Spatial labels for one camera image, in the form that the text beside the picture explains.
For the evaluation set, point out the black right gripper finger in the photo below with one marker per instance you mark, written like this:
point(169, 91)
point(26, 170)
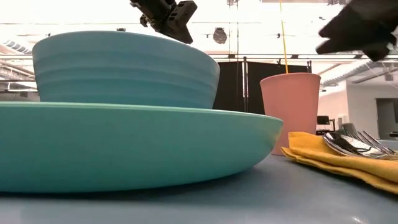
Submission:
point(367, 18)
point(373, 46)

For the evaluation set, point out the blue bowl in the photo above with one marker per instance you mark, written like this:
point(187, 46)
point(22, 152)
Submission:
point(124, 71)

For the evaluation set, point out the gray office chair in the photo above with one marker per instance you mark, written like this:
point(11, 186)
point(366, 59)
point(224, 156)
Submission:
point(349, 128)

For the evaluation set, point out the yellow cloth napkin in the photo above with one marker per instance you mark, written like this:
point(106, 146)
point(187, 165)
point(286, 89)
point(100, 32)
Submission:
point(326, 161)

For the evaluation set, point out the pink cup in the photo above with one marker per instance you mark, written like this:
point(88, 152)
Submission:
point(290, 109)

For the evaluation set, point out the teal plate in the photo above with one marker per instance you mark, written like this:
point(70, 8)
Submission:
point(124, 149)

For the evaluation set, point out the dark round ceiling fixture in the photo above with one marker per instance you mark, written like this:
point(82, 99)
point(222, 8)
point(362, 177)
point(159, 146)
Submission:
point(219, 35)

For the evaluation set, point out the black curtain on stand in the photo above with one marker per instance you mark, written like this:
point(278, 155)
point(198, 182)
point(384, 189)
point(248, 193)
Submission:
point(230, 87)

